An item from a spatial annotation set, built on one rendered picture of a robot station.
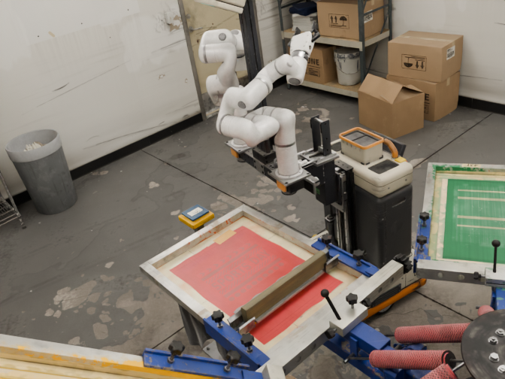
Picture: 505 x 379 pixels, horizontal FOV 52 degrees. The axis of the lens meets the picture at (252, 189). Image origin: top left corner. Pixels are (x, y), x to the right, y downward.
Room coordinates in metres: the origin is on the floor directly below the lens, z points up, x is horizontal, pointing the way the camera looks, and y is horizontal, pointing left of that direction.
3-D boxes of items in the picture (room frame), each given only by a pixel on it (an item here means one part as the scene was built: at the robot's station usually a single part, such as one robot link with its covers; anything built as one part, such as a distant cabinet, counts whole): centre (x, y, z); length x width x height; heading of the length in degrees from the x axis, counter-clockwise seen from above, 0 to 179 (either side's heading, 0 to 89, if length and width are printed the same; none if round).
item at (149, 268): (1.62, 0.06, 0.97); 0.79 x 0.58 x 0.04; 36
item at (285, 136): (2.08, -0.17, 1.37); 0.13 x 0.10 x 0.16; 48
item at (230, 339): (1.26, 0.14, 0.98); 0.30 x 0.05 x 0.07; 36
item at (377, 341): (1.16, -0.27, 1.02); 0.17 x 0.06 x 0.05; 36
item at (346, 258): (1.59, -0.31, 0.98); 0.30 x 0.05 x 0.07; 36
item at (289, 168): (2.08, -0.19, 1.21); 0.16 x 0.13 x 0.15; 115
